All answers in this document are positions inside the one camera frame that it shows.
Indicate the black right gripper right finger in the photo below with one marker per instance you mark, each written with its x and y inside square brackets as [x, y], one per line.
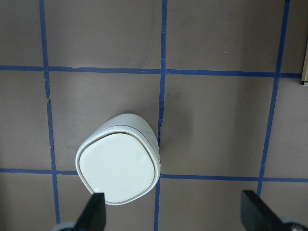
[256, 215]

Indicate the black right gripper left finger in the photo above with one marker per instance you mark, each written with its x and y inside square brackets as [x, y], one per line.
[93, 216]

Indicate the wooden shelf box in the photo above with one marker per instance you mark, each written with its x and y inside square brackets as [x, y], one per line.
[304, 77]

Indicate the white small trash can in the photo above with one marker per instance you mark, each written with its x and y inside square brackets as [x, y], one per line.
[120, 159]

